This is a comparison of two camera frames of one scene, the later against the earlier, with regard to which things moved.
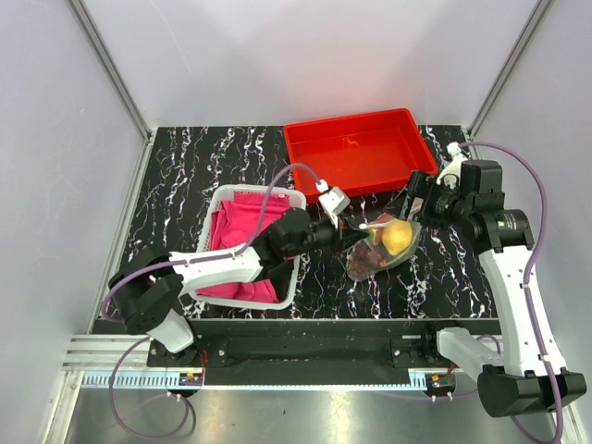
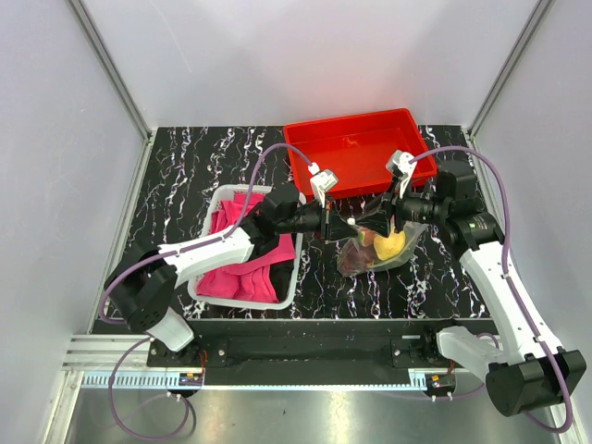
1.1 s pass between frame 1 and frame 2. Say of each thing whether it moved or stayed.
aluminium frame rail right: stayed
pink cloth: stayed
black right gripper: moved
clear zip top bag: stayed
